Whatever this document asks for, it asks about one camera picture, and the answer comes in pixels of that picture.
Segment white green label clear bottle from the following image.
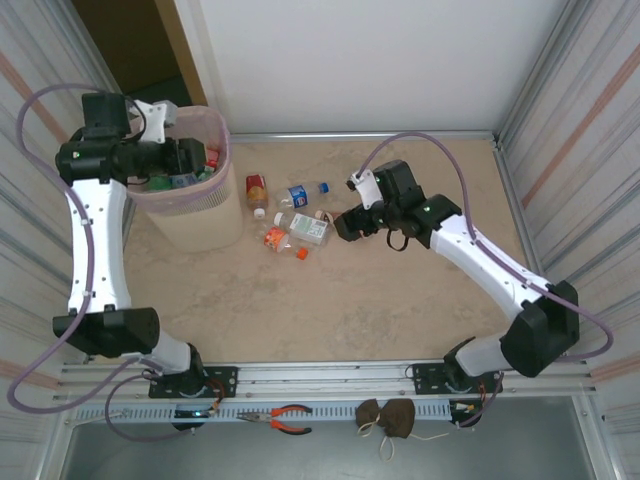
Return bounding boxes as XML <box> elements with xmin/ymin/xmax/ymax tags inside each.
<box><xmin>273</xmin><ymin>210</ymin><xmax>331</xmax><ymax>247</ymax></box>

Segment beige bin with pink liner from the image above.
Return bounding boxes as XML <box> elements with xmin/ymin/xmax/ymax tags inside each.
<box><xmin>125</xmin><ymin>104</ymin><xmax>245</xmax><ymax>254</ymax></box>

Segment red yellow label bottle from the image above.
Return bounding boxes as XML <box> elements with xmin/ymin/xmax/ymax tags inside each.
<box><xmin>244</xmin><ymin>173</ymin><xmax>271</xmax><ymax>220</ymax></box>

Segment orange label orange cap bottle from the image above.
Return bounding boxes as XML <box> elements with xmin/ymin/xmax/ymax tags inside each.
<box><xmin>263</xmin><ymin>225</ymin><xmax>310</xmax><ymax>261</ymax></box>

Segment brown wooden door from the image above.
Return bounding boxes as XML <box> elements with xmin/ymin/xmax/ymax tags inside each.
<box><xmin>72</xmin><ymin>0</ymin><xmax>209</xmax><ymax>109</ymax></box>

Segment black electronics module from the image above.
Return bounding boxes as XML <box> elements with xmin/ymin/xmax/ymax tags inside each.
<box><xmin>448</xmin><ymin>398</ymin><xmax>485</xmax><ymax>430</ymax></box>
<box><xmin>171</xmin><ymin>407</ymin><xmax>221</xmax><ymax>434</ymax></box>

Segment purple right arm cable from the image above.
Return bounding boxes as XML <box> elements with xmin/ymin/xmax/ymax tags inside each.
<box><xmin>357</xmin><ymin>132</ymin><xmax>615</xmax><ymax>430</ymax></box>

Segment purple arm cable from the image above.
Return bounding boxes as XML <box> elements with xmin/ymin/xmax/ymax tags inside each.
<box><xmin>357</xmin><ymin>132</ymin><xmax>615</xmax><ymax>430</ymax></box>
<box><xmin>9</xmin><ymin>83</ymin><xmax>196</xmax><ymax>444</ymax></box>

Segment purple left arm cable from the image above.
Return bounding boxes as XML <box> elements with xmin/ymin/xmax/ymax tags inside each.
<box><xmin>9</xmin><ymin>83</ymin><xmax>196</xmax><ymax>444</ymax></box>

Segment aluminium frame bar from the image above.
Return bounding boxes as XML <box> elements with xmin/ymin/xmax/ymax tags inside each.
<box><xmin>222</xmin><ymin>130</ymin><xmax>497</xmax><ymax>145</ymax></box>

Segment aluminium mounting rail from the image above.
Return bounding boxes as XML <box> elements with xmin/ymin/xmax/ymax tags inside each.
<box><xmin>53</xmin><ymin>357</ymin><xmax>599</xmax><ymax>402</ymax></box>

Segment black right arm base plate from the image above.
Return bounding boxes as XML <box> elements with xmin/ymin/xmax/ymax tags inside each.
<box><xmin>410</xmin><ymin>362</ymin><xmax>503</xmax><ymax>396</ymax></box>

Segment white slotted cable duct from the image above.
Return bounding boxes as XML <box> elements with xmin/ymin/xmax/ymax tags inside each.
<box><xmin>69</xmin><ymin>402</ymin><xmax>484</xmax><ymax>425</ymax></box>

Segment brown drawstring pouch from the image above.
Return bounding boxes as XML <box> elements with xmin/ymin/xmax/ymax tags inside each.
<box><xmin>375</xmin><ymin>398</ymin><xmax>451</xmax><ymax>461</ymax></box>
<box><xmin>354</xmin><ymin>399</ymin><xmax>385</xmax><ymax>437</ymax></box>

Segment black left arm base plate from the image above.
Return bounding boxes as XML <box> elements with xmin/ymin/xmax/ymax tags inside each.
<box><xmin>148</xmin><ymin>366</ymin><xmax>239</xmax><ymax>400</ymax></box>

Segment orange handled pliers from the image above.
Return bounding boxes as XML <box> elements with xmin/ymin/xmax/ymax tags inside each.
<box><xmin>235</xmin><ymin>403</ymin><xmax>314</xmax><ymax>435</ymax></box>

